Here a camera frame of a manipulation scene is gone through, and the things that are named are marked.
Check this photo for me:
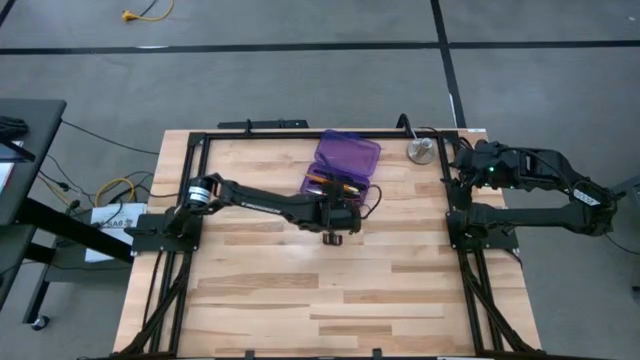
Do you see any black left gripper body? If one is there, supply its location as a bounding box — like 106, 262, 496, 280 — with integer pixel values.
299, 192, 364, 235

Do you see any black power strip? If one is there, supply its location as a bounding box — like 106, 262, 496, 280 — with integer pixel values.
216, 118, 310, 131

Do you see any black mount bracket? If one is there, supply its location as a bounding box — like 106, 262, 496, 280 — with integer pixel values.
396, 113, 417, 140

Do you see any black aluminium table frame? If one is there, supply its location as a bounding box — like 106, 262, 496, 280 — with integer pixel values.
117, 129, 539, 360

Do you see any metal cylinder on round base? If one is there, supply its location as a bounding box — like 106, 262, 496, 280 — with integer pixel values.
406, 136, 440, 167

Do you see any white paper sheet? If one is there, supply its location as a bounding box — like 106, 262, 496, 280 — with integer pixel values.
83, 201, 150, 265

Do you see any yellow cable loop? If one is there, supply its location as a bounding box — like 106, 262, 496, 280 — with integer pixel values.
94, 176, 137, 201

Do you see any black desk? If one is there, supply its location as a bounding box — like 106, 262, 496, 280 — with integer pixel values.
0, 97, 136, 326

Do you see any black stand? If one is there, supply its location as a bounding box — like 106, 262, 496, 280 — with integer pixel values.
612, 172, 640, 201

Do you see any purple plastic supply box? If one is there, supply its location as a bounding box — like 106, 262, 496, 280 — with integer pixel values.
298, 128, 383, 205

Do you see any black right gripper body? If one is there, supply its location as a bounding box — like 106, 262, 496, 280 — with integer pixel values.
465, 141, 507, 190

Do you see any yellow extension cord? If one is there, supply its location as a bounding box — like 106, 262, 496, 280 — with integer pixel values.
121, 0, 176, 24

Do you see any black floor cable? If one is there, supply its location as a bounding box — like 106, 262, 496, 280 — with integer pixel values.
60, 119, 161, 157

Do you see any orange pencil red eraser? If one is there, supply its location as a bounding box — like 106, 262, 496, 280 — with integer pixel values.
304, 172, 361, 195

